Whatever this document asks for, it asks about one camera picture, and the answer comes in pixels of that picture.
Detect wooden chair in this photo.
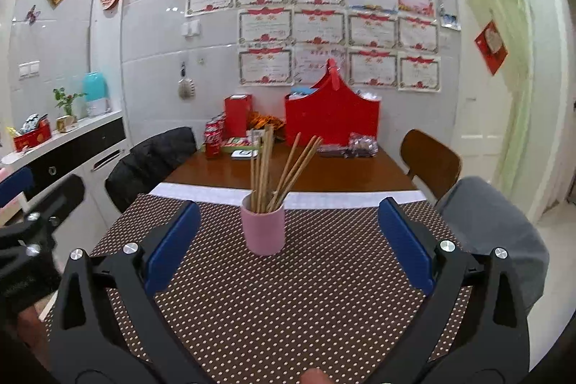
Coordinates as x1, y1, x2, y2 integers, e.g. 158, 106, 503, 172
399, 128, 464, 203

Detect grey cloth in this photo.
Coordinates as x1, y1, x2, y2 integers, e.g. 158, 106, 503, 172
435, 176, 551, 313

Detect white door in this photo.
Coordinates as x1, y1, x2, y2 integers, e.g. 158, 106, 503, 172
447, 0, 518, 198

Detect teal white water dispenser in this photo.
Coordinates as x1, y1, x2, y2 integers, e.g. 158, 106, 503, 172
82, 71, 112, 117

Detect white sideboard cabinet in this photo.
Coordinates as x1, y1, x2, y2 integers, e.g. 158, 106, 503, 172
0, 109, 131, 234

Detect person's right hand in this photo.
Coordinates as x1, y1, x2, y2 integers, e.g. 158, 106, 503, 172
300, 368, 332, 384

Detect person's left hand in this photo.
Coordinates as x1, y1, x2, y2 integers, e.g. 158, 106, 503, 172
15, 305, 50, 363

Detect green tray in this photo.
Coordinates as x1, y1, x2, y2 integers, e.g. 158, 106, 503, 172
222, 136, 262, 153

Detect red tin with snacks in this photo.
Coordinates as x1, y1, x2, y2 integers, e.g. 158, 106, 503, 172
12, 113, 51, 152

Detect clear plastic bag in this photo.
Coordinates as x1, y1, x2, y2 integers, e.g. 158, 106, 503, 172
348, 132, 379, 158

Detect brown polka dot table mat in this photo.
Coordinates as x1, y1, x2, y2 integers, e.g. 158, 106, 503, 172
42, 192, 478, 384

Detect red gift basket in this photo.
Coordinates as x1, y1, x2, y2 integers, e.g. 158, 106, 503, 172
284, 58, 381, 149

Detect green curtain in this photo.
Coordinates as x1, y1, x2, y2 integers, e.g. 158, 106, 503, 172
452, 0, 535, 189

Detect orange snack bags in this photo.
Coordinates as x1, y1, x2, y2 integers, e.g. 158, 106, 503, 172
247, 111, 287, 133

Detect tall red box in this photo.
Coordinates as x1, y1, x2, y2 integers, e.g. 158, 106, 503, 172
224, 93, 253, 137

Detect small green plant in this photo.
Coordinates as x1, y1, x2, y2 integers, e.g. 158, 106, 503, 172
53, 86, 89, 117

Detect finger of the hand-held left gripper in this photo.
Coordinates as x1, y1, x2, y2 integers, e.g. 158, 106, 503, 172
0, 167, 35, 210
24, 174, 86, 232

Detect group of award certificates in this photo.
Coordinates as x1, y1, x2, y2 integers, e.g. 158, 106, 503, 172
185, 0, 442, 92

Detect bunch of wooden chopsticks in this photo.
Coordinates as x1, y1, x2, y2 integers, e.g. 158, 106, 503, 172
249, 123, 324, 214

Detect red diamond door decoration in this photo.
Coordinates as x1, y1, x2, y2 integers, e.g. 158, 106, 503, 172
474, 20, 509, 76

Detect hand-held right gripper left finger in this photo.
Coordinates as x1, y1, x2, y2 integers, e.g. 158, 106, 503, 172
49, 200, 212, 384

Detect black jacket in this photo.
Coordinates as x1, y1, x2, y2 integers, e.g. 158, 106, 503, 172
104, 126, 199, 214

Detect pink cup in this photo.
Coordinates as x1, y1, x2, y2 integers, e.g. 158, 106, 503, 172
240, 191, 287, 256

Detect white cloth strip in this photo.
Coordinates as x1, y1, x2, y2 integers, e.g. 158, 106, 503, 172
148, 181, 428, 212

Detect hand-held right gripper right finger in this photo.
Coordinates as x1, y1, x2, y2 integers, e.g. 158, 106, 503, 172
377, 198, 534, 384

